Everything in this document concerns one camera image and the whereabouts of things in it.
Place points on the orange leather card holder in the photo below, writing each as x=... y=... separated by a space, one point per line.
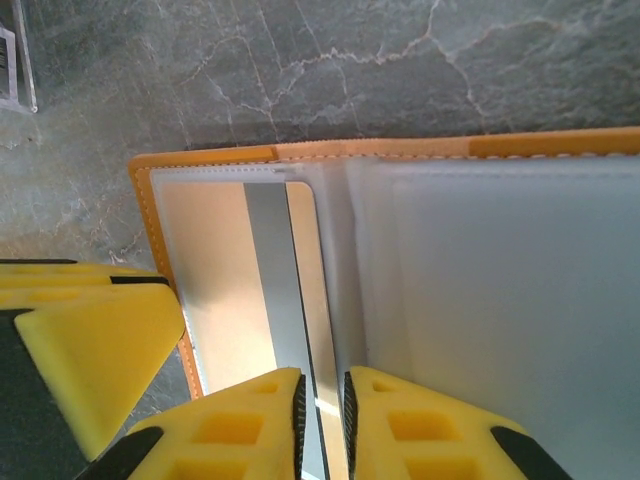
x=500 y=300

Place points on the gold card with magnetic stripe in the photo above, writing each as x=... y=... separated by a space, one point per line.
x=225 y=275

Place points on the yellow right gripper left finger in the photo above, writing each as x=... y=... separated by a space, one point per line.
x=225 y=435

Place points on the clear acrylic box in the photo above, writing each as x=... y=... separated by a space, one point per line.
x=15 y=60

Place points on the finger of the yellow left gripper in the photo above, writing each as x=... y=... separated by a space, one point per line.
x=60 y=275
x=110 y=350

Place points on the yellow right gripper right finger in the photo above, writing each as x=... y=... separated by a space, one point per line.
x=430 y=440

